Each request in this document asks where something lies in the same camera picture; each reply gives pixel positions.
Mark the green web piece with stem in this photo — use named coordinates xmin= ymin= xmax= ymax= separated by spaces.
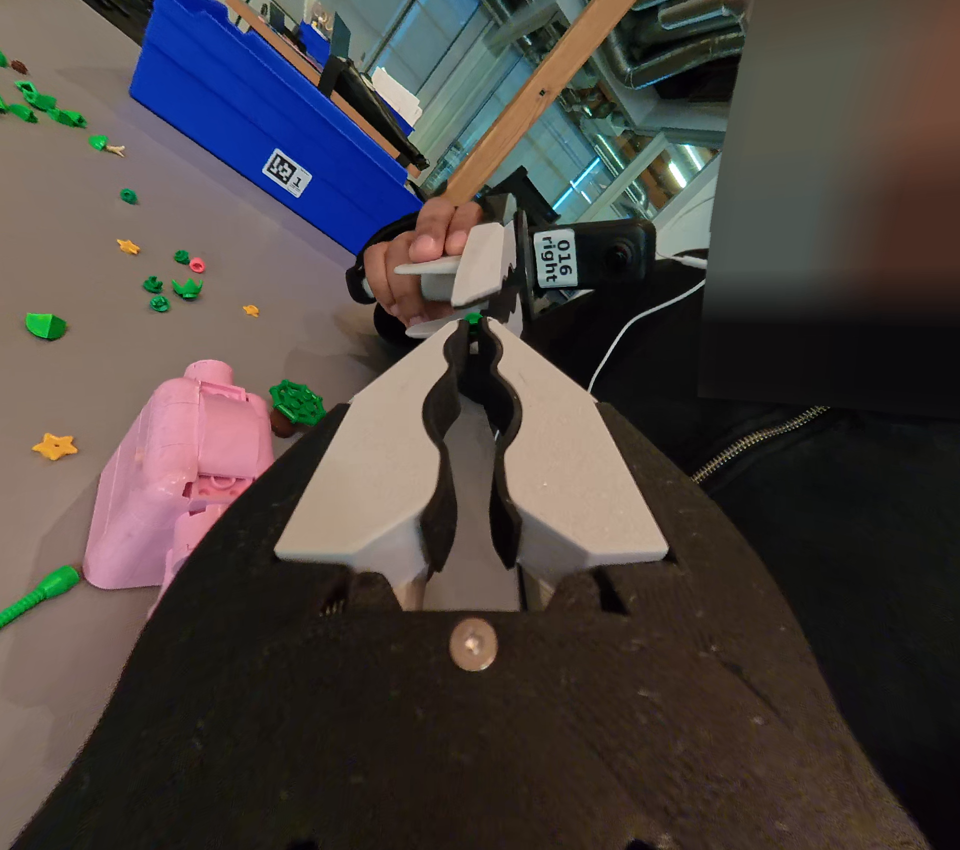
xmin=0 ymin=565 xmax=82 ymax=630

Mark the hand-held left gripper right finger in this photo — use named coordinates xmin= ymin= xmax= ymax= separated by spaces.
xmin=480 ymin=319 xmax=669 ymax=611

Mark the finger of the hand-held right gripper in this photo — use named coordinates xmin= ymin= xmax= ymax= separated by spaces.
xmin=487 ymin=280 xmax=528 ymax=341
xmin=450 ymin=222 xmax=519 ymax=311

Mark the black office chair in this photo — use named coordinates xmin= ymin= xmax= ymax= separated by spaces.
xmin=481 ymin=166 xmax=561 ymax=224

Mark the pink toy brick watering can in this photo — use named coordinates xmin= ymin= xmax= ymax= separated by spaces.
xmin=82 ymin=360 xmax=276 ymax=618

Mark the wooden post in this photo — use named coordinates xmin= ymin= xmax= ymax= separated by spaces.
xmin=442 ymin=0 xmax=726 ymax=203

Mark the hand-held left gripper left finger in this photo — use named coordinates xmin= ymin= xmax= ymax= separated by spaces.
xmin=274 ymin=319 xmax=467 ymax=611

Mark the black bag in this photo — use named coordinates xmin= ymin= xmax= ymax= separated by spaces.
xmin=318 ymin=56 xmax=431 ymax=170

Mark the white paper stack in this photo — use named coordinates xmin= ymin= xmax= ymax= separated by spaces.
xmin=370 ymin=66 xmax=426 ymax=124

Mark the white cable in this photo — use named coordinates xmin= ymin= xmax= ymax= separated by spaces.
xmin=587 ymin=253 xmax=709 ymax=394

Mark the person's right hand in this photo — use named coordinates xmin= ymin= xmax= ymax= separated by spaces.
xmin=363 ymin=197 xmax=486 ymax=330

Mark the green web wheel piece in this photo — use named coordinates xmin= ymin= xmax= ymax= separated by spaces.
xmin=268 ymin=379 xmax=328 ymax=427

